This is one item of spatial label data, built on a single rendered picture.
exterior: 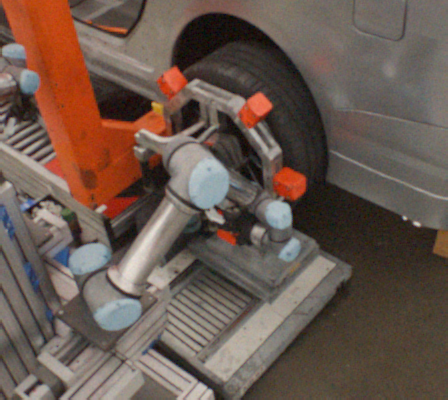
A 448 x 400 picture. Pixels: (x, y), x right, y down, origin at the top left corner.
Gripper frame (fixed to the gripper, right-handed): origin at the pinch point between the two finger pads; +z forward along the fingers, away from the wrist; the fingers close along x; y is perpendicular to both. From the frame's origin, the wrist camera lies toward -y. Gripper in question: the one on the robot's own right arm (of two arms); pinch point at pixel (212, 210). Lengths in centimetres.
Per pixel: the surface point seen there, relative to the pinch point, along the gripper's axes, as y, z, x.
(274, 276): -61, -1, -28
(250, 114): 29.0, -2.4, -20.6
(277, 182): 4.4, -12.4, -20.5
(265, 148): 16.1, -7.0, -21.6
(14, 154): -44, 148, 1
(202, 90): 28.9, 21.1, -22.3
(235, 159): 16.9, -3.2, -10.6
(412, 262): -83, -35, -88
